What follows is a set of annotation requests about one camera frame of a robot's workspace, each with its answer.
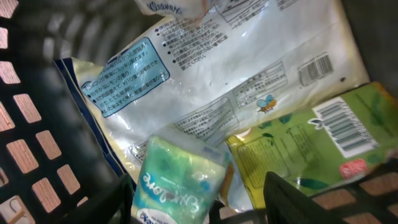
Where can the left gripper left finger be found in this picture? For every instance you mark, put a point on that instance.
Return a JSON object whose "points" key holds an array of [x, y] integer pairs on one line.
{"points": [[112, 205]]}

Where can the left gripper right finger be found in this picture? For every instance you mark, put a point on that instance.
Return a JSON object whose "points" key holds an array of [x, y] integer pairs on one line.
{"points": [[287, 205]]}

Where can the green tea carton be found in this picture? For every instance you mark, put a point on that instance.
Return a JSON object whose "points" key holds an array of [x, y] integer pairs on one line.
{"points": [[319, 148]]}

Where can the teal tissue pack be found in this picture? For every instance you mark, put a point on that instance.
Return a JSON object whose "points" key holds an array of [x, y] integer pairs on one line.
{"points": [[178, 181]]}

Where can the grey plastic mesh basket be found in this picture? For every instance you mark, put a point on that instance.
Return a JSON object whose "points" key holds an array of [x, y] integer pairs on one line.
{"points": [[50, 154]]}

